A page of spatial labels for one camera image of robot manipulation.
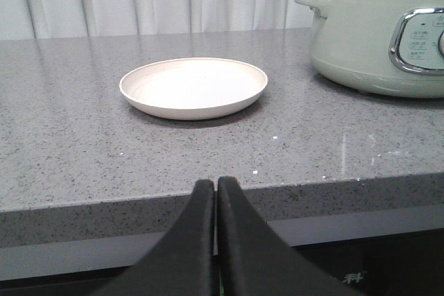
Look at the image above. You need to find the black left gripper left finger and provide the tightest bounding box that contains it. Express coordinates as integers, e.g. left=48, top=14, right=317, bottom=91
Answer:
left=93, top=180, right=215, bottom=295

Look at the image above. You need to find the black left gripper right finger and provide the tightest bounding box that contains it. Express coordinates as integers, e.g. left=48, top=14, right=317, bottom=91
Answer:
left=216, top=177, right=360, bottom=295

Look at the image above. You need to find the pale green electric pot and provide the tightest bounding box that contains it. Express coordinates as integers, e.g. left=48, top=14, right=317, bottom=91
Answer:
left=294, top=0, right=443, bottom=98

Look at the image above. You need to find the black drawer sterilizer cabinet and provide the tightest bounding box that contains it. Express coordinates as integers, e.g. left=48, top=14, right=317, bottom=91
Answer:
left=293, top=229, right=443, bottom=295

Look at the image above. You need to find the white round plate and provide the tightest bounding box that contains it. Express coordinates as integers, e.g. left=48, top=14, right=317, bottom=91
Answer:
left=119, top=58, right=268, bottom=121

